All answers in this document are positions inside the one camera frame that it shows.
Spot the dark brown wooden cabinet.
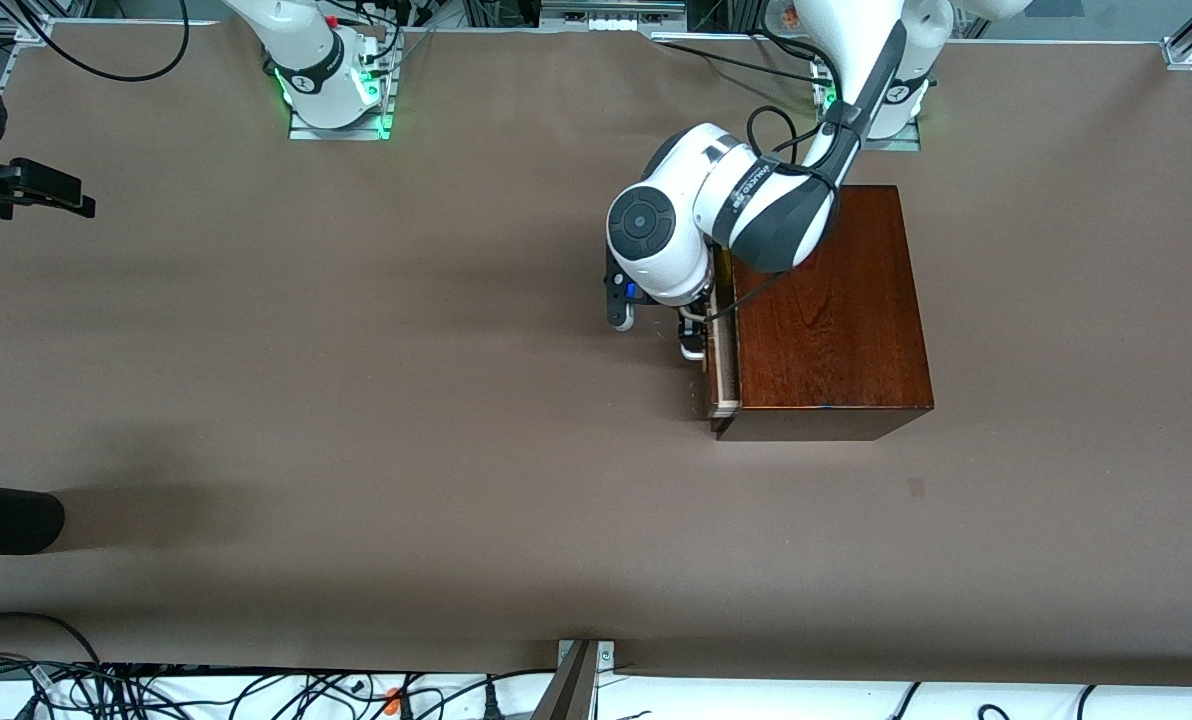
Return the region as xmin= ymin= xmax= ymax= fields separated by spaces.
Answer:
xmin=716 ymin=185 xmax=935 ymax=442

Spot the aluminium frame profile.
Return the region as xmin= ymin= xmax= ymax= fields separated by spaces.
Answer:
xmin=0 ymin=0 xmax=54 ymax=46

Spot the grey power strip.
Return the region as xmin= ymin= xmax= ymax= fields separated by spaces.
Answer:
xmin=539 ymin=0 xmax=687 ymax=33

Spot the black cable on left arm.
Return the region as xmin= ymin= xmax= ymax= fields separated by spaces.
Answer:
xmin=701 ymin=105 xmax=862 ymax=323

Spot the light wood drawer white handle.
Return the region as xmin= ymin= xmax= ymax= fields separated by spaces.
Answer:
xmin=678 ymin=250 xmax=741 ymax=419

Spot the black cable loop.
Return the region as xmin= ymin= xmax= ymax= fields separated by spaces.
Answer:
xmin=16 ymin=0 xmax=189 ymax=83

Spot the black arched cable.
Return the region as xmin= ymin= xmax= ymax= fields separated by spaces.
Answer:
xmin=0 ymin=612 xmax=107 ymax=691

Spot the aluminium frame post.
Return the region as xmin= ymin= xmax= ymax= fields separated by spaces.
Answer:
xmin=531 ymin=640 xmax=617 ymax=720

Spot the black cable to arm base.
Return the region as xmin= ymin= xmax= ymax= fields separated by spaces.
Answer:
xmin=656 ymin=35 xmax=837 ymax=86

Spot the black rounded object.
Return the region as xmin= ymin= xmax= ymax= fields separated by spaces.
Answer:
xmin=0 ymin=482 xmax=65 ymax=556

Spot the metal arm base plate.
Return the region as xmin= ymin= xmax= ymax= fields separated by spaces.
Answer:
xmin=289 ymin=40 xmax=397 ymax=141
xmin=811 ymin=55 xmax=922 ymax=151

